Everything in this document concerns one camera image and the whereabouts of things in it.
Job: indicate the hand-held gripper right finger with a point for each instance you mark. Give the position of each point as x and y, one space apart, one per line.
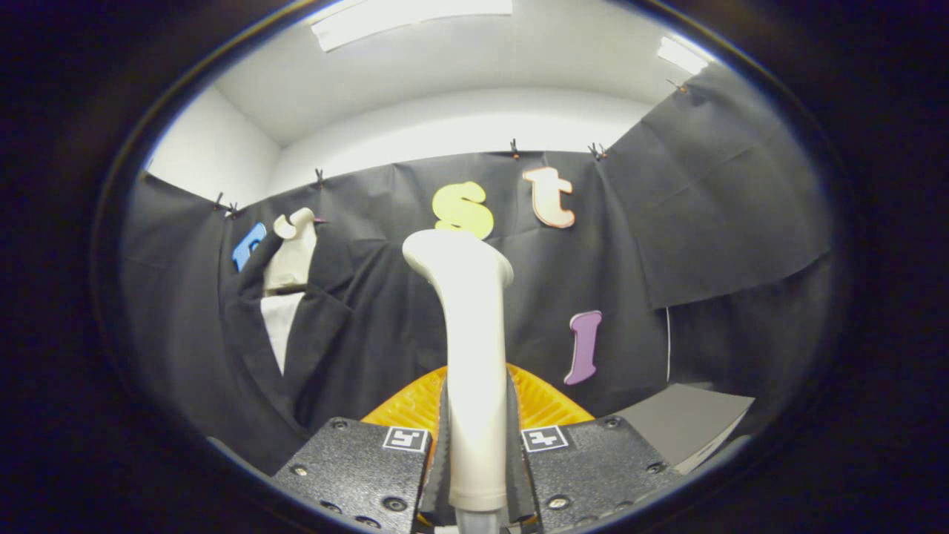
517 482

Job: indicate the black backdrop cloth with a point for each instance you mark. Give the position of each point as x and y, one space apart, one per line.
704 193

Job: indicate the grey cabinet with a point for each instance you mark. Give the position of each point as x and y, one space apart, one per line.
682 419

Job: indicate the small ceiling light panel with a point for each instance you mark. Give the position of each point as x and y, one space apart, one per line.
678 53

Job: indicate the white shirt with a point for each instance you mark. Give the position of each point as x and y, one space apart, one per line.
280 326

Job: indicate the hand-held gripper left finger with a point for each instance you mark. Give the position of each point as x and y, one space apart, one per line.
439 482

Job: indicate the white clothes hanger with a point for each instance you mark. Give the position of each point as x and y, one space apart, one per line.
293 252

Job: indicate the black blazer jacket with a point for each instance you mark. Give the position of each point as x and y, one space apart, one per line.
311 348

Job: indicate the white garment steamer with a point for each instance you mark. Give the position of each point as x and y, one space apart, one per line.
474 334

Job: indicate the long ceiling light panel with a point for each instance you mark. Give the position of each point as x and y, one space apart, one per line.
408 22

